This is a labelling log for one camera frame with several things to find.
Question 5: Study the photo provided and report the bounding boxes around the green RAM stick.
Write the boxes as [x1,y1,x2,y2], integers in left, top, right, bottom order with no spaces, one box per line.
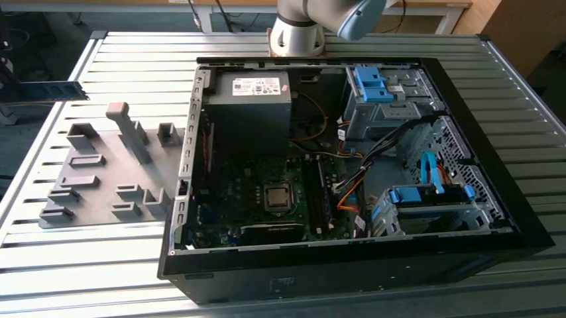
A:
[18,81,91,102]

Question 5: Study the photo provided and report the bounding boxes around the black RAM slot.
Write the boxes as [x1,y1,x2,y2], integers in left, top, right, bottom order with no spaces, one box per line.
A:
[304,155,321,235]

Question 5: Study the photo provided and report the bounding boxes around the grey stand foot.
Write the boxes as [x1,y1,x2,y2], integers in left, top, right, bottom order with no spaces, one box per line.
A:
[0,102,22,126]

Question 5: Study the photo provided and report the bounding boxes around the black office chair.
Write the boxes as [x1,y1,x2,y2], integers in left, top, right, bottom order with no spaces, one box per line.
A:
[9,13,58,82]

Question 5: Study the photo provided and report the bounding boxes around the grey parts rack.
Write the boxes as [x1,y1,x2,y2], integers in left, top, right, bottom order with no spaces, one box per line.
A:
[38,101,187,230]

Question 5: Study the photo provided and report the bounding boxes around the grey power supply unit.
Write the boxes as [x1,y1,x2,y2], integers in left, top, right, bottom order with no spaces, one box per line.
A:
[206,70,294,156]

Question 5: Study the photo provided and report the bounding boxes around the green motherboard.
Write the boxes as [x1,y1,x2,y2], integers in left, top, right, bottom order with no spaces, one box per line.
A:
[194,155,369,248]

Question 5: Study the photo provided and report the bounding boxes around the silver CPU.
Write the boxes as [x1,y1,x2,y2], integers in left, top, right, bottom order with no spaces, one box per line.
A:
[266,187,292,209]

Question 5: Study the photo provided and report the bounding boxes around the black CPU socket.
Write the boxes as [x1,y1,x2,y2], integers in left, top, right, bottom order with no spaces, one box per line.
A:
[262,180,298,218]

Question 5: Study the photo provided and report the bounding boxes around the black graphics card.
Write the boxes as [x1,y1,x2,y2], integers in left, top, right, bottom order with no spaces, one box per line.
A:
[241,221,306,246]

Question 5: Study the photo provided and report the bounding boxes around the blue drive latch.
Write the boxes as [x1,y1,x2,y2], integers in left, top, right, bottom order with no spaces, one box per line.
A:
[353,67,397,104]

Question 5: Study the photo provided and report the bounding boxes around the grey metal drive cage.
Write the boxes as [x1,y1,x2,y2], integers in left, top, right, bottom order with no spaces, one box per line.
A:
[342,66,448,142]

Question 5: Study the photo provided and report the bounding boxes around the grey metal disk bay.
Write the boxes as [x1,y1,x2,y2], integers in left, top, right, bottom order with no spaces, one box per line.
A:
[369,185,514,238]

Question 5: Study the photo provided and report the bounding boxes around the hard disk in blue carrier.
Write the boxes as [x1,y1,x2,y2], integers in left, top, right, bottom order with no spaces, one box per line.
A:
[388,185,478,209]

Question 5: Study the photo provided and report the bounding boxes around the black PC case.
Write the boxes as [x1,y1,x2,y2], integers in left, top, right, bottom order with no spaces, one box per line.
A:
[158,56,557,305]

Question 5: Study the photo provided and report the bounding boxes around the brown wooden cabinet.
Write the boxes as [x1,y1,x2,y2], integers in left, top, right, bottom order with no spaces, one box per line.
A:
[450,0,566,79]

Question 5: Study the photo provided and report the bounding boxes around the thin orange wire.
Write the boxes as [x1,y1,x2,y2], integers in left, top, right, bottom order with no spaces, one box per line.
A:
[290,94,329,142]

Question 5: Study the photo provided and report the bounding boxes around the orange power wires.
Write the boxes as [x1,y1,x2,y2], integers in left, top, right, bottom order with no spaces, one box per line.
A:
[337,190,366,213]

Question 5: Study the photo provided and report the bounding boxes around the black cable bundle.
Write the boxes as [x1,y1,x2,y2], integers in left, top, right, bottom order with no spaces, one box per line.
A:
[334,119,421,195]

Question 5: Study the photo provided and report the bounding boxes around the white frame wooden desk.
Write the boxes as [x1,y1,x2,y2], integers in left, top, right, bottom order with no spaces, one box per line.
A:
[0,0,473,34]

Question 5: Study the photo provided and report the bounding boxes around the blue flat data wire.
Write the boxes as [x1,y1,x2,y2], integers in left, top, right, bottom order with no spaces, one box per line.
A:
[420,150,446,195]

